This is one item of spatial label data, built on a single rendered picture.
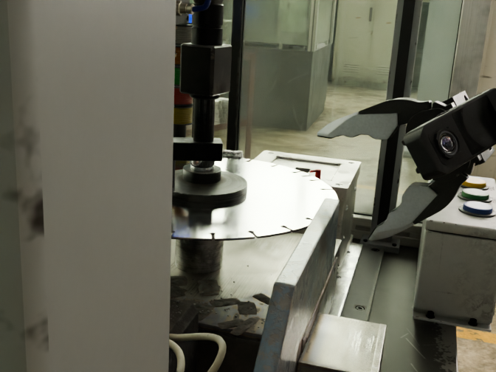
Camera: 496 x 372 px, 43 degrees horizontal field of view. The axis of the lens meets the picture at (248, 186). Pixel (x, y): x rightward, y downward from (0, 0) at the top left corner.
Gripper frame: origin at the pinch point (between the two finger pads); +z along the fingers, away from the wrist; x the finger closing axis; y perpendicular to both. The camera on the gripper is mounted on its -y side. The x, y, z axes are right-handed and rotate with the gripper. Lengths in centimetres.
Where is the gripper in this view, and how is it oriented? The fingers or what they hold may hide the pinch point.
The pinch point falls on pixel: (344, 187)
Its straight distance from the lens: 68.2
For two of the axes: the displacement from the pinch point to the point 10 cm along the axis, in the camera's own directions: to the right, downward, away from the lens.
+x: -4.4, -9.0, 0.1
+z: -7.5, 3.8, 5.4
